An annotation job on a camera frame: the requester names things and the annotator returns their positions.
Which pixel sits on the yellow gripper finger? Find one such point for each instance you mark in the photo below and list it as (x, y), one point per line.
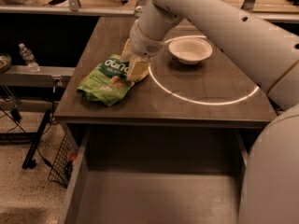
(126, 52)
(138, 68)

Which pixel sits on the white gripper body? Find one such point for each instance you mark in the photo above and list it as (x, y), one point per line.
(143, 46)

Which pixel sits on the green rice chip bag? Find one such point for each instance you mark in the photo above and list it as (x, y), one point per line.
(108, 83)

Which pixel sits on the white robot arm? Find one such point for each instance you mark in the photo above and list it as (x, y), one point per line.
(269, 56)

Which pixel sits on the open grey drawer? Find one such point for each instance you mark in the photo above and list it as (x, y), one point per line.
(151, 175)

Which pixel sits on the silver green soda can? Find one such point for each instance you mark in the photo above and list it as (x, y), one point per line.
(138, 11)

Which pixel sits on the white paper bowl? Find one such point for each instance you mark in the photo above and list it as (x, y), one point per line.
(190, 50)

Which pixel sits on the grey side shelf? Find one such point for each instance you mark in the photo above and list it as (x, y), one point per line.
(48, 76)

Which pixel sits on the clear plastic water bottle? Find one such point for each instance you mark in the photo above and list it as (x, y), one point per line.
(29, 58)

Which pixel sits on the round dish on shelf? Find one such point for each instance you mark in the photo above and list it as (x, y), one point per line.
(5, 62)

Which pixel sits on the black stand leg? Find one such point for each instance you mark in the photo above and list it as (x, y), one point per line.
(30, 154)

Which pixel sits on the black wire basket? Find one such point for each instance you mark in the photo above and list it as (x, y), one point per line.
(63, 165)

